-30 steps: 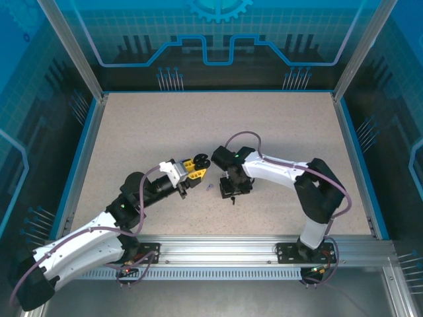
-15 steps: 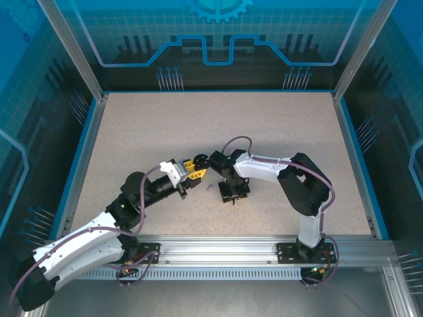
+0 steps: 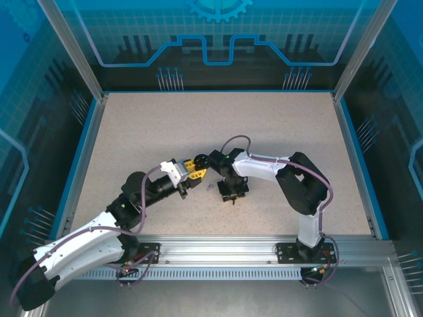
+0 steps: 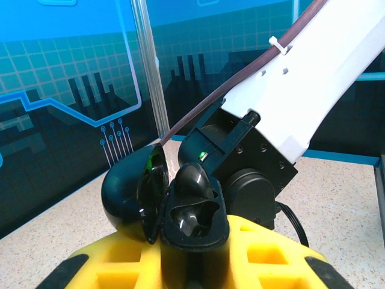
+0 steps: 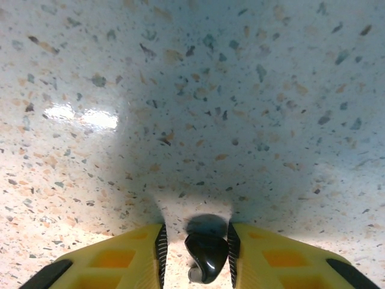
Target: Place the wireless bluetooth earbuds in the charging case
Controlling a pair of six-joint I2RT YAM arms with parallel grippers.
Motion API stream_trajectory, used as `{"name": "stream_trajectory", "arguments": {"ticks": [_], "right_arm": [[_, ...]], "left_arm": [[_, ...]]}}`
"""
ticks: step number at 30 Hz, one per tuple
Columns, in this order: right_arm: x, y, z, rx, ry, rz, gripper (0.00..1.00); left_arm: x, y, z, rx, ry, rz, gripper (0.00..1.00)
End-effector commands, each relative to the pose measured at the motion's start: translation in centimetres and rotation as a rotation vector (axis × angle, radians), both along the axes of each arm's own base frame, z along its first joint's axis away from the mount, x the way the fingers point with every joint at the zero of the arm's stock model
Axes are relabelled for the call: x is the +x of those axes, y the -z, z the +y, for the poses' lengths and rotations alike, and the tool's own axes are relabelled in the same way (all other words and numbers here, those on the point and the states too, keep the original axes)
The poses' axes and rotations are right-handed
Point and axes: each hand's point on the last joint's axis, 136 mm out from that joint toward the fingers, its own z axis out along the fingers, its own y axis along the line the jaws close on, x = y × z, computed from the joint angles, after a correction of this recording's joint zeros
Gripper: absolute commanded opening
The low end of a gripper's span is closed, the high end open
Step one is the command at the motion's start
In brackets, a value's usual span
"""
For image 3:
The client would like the metal shelf panel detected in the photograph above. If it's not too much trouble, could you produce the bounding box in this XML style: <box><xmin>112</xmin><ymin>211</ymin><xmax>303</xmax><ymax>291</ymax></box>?
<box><xmin>41</xmin><ymin>279</ymin><xmax>397</xmax><ymax>317</ymax></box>

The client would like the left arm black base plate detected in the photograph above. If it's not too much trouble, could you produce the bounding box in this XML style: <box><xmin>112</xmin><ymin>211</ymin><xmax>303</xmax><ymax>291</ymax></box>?
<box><xmin>130</xmin><ymin>242</ymin><xmax>162</xmax><ymax>265</ymax></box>

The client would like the aluminium frame post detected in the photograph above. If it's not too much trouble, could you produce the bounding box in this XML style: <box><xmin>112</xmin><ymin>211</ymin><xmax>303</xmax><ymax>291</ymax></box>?
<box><xmin>331</xmin><ymin>0</ymin><xmax>399</xmax><ymax>103</ymax></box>
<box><xmin>36</xmin><ymin>0</ymin><xmax>110</xmax><ymax>102</ymax></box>

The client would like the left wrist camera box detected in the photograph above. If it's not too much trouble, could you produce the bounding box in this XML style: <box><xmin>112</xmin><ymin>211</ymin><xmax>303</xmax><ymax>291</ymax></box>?
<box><xmin>159</xmin><ymin>158</ymin><xmax>189</xmax><ymax>188</ymax></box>

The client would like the aluminium table side rail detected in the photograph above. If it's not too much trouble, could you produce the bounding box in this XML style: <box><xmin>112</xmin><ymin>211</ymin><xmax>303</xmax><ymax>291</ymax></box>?
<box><xmin>332</xmin><ymin>97</ymin><xmax>379</xmax><ymax>239</ymax></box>
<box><xmin>54</xmin><ymin>94</ymin><xmax>110</xmax><ymax>240</ymax></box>

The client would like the aluminium mounting rail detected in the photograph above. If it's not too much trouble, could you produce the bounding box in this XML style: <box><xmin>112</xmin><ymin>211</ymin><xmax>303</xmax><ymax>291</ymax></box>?
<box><xmin>42</xmin><ymin>234</ymin><xmax>399</xmax><ymax>269</ymax></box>

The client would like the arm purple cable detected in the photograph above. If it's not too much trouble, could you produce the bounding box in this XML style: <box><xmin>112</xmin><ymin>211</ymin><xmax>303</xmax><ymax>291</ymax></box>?
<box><xmin>9</xmin><ymin>164</ymin><xmax>166</xmax><ymax>311</ymax></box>
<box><xmin>220</xmin><ymin>134</ymin><xmax>340</xmax><ymax>289</ymax></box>

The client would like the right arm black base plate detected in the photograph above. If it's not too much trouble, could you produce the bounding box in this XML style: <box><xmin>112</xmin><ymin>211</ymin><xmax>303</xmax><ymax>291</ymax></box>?
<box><xmin>275</xmin><ymin>242</ymin><xmax>338</xmax><ymax>265</ymax></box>

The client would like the slotted metal cable duct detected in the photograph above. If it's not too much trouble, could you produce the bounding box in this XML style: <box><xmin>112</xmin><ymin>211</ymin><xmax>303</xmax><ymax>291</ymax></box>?
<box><xmin>81</xmin><ymin>267</ymin><xmax>304</xmax><ymax>281</ymax></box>

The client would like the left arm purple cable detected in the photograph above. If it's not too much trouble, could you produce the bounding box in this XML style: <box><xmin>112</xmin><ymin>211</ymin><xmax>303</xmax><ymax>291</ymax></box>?
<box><xmin>9</xmin><ymin>164</ymin><xmax>166</xmax><ymax>311</ymax></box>

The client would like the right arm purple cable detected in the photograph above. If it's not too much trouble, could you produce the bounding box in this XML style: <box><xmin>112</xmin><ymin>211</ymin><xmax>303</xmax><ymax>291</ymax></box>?
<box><xmin>220</xmin><ymin>134</ymin><xmax>340</xmax><ymax>289</ymax></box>

